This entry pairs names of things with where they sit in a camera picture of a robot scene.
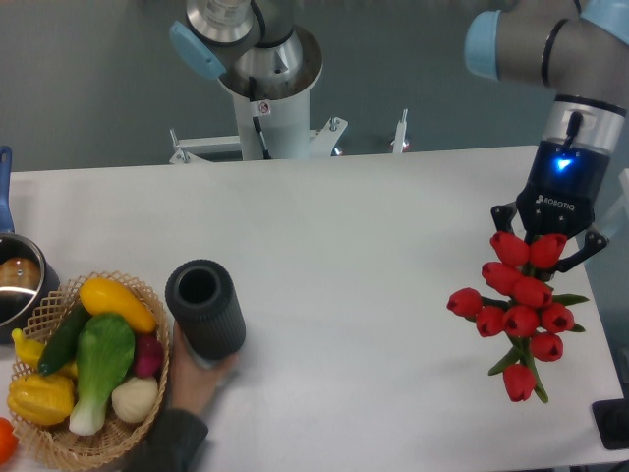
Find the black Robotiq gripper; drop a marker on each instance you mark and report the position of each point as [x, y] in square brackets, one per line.
[558, 197]

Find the red tulip bouquet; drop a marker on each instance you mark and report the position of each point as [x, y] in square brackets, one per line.
[530, 314]

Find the dark grey ribbed vase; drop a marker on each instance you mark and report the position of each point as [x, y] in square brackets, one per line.
[202, 298]

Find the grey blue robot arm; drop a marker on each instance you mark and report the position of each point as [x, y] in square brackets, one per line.
[580, 49]

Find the dark sleeved forearm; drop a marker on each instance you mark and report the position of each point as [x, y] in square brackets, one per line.
[171, 445]

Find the person's hand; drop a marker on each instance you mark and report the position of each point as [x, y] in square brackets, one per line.
[193, 387]

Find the black device at table edge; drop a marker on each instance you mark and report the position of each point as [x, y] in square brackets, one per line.
[611, 418]

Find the white garlic bulb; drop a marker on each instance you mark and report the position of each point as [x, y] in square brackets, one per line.
[133, 400]

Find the yellow squash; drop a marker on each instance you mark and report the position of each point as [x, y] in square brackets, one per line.
[101, 296]

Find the green bok choy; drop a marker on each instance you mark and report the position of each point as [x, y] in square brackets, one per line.
[106, 349]

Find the dark green cucumber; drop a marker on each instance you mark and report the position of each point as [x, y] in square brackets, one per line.
[61, 347]

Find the yellow bell pepper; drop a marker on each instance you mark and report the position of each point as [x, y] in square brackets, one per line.
[42, 400]

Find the yellow banana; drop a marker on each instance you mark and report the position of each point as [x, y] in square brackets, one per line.
[29, 351]

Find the woven wicker basket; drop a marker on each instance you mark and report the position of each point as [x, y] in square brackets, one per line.
[56, 446]

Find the orange fruit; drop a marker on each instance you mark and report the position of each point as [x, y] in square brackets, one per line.
[8, 440]

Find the white base bracket with bolts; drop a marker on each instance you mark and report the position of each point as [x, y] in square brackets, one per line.
[265, 136]

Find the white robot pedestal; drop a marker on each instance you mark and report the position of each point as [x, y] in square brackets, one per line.
[278, 79]

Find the blue handled steel pot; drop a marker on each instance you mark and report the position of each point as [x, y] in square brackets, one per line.
[26, 275]

